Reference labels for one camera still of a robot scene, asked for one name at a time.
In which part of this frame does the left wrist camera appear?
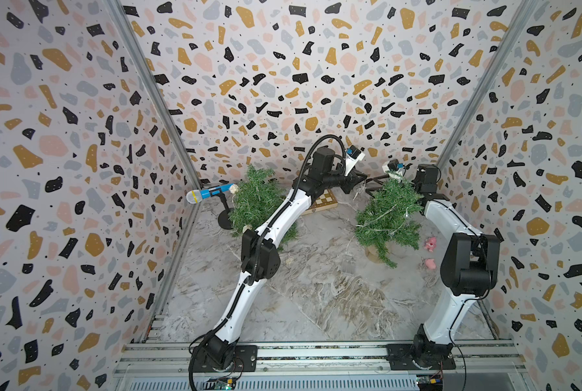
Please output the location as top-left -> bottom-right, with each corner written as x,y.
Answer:
345,145 -> 365,176

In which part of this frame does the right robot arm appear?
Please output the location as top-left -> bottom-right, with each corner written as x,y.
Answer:
386,164 -> 500,371

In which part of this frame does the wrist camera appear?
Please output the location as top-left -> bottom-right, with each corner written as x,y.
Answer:
345,145 -> 365,176
385,159 -> 407,182

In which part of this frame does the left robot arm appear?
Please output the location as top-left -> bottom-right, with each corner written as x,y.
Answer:
189,146 -> 367,371

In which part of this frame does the silver star string light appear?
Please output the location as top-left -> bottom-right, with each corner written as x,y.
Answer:
344,175 -> 419,260

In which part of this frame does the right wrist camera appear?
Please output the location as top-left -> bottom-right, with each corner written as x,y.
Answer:
385,159 -> 407,182

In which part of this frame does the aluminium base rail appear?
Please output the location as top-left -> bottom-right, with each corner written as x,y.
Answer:
110,340 -> 536,390

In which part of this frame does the pink toy lower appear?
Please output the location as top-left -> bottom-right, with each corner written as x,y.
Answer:
424,258 -> 437,270

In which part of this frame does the green christmas tree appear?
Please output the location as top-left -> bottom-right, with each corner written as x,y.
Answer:
230,166 -> 289,237
353,177 -> 424,269

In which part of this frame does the blue toy microphone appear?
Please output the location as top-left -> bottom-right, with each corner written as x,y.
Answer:
186,183 -> 236,205

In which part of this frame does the pink pig toy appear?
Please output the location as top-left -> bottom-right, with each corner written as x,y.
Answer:
424,236 -> 437,253

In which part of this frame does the wooden chessboard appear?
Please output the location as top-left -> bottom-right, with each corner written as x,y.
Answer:
302,189 -> 338,216

